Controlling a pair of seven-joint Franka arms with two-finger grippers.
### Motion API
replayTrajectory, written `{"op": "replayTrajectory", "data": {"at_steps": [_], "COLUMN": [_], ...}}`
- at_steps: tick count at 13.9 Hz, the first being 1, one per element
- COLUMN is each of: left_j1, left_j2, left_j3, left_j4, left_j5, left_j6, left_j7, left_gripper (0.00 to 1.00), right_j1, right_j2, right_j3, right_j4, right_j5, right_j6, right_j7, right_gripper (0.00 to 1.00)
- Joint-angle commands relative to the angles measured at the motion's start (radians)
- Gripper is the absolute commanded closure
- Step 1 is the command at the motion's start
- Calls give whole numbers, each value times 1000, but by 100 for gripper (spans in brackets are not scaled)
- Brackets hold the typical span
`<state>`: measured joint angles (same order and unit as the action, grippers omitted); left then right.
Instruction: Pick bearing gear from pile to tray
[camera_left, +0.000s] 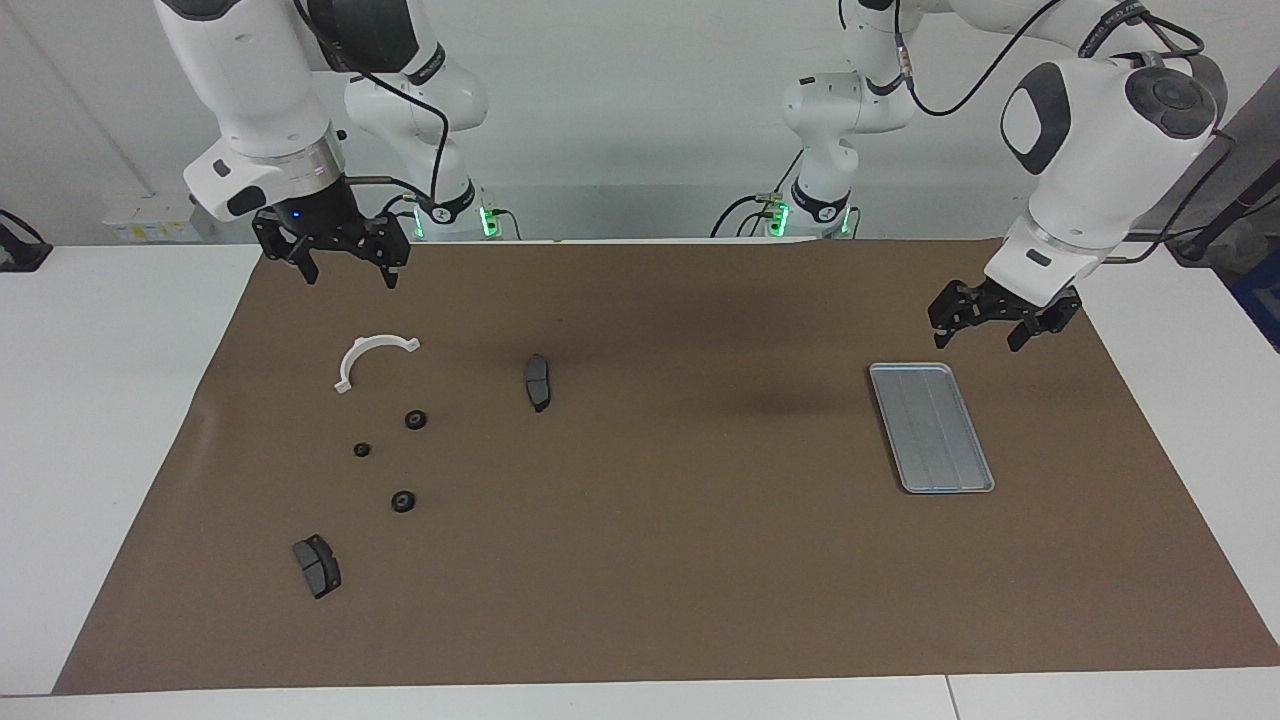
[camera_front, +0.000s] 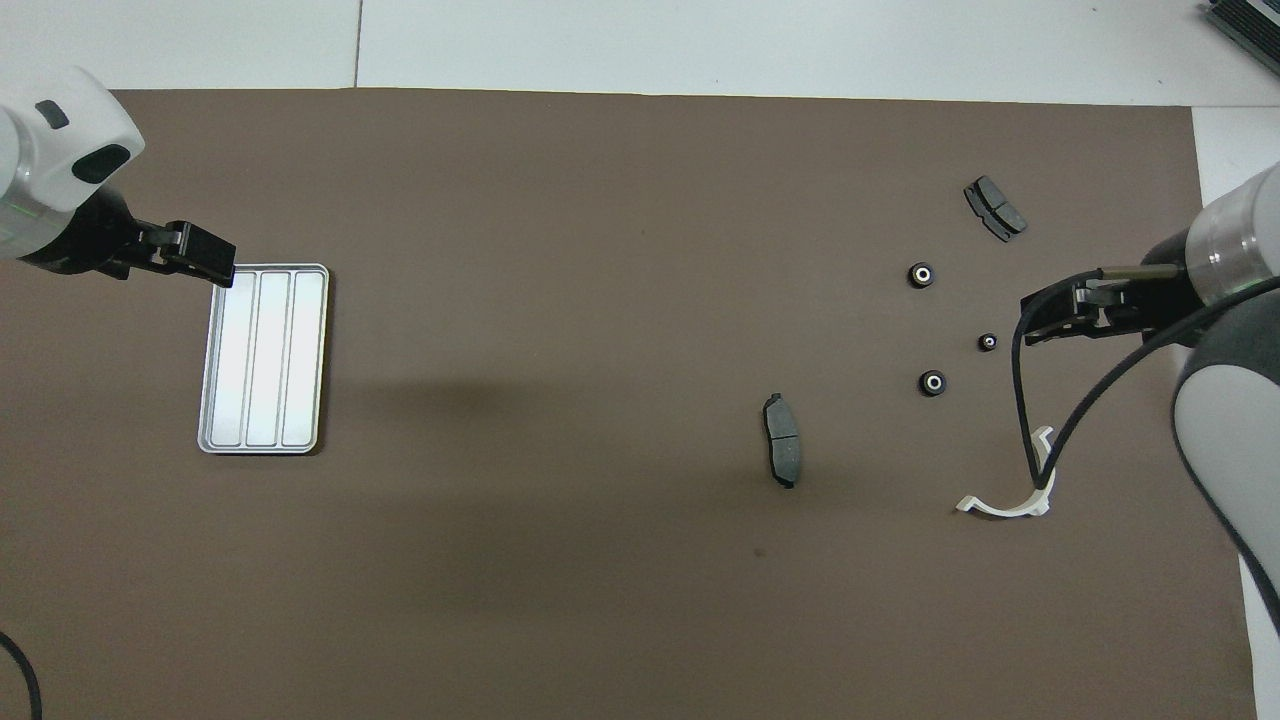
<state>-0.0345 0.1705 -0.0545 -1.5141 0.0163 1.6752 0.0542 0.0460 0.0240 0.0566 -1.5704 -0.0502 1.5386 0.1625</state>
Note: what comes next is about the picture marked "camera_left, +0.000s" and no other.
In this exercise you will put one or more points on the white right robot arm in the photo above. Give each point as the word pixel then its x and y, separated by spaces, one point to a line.
pixel 250 80

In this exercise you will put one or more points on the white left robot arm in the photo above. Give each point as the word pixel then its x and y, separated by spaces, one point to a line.
pixel 1100 130

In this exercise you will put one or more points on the silver metal tray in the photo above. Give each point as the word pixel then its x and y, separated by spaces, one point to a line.
pixel 930 430

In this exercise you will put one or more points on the black table clamp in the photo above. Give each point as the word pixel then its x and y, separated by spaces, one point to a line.
pixel 20 250

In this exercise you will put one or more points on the long dark brake pad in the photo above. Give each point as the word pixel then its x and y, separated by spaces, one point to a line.
pixel 538 382

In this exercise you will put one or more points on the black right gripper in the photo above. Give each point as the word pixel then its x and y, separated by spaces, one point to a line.
pixel 330 225

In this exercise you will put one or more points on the white wall socket box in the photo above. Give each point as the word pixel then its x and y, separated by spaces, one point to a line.
pixel 150 215

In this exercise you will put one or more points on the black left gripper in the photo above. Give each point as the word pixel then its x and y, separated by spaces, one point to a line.
pixel 1010 300

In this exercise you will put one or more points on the blue crate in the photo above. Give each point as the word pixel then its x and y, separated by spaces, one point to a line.
pixel 1262 300

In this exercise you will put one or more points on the white curved plastic bracket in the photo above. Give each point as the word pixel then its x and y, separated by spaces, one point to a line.
pixel 352 357

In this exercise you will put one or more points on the black pole stand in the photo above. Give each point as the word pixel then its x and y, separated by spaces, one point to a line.
pixel 1230 215

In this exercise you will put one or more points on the short grey brake pad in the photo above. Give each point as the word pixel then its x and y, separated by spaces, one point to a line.
pixel 318 568

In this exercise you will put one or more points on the brown table mat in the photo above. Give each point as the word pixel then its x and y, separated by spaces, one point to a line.
pixel 650 550

